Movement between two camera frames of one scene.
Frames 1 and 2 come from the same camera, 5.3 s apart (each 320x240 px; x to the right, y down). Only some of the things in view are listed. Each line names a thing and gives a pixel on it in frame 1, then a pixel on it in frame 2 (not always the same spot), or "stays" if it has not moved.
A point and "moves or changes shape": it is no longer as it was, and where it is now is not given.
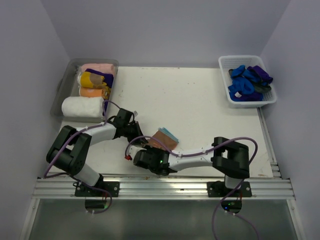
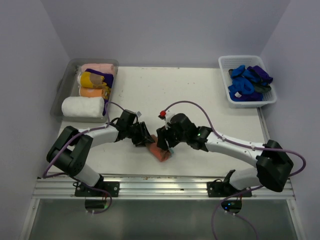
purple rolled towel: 108,78 stays
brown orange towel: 168,139 moves or changes shape
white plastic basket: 246,81 stays
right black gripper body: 151,149 → 171,135
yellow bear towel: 87,79 stays
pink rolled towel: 107,68 stays
